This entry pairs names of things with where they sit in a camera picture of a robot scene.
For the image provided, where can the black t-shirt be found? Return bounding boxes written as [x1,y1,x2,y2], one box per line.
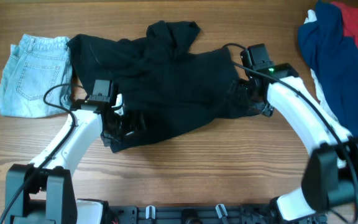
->
[67,21,257,152]

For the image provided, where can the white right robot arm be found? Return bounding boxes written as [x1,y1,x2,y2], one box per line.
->
[246,64,358,223]

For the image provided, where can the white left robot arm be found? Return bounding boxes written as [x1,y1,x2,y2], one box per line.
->
[0,100,145,223]

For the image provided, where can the white garment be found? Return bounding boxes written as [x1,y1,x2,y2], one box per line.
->
[304,9,338,121]

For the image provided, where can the folded light blue jeans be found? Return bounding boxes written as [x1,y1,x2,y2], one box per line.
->
[0,34,73,118]

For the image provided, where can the navy blue garment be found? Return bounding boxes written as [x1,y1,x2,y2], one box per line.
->
[298,1,358,137]

